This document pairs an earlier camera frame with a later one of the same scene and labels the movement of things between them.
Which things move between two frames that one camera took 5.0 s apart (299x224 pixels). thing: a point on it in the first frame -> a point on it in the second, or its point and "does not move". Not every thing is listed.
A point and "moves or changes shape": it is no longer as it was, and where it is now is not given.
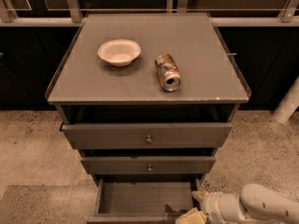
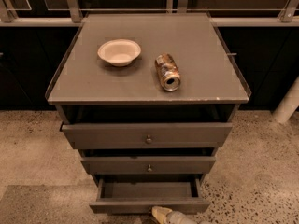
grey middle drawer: x=149 y=164 does not move
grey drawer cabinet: x=148 y=101 does not move
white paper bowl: x=120 y=52 does not move
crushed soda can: x=167 y=72 does not move
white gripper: x=210 y=206 -> x=177 y=217
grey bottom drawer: x=144 y=200 moves or changes shape
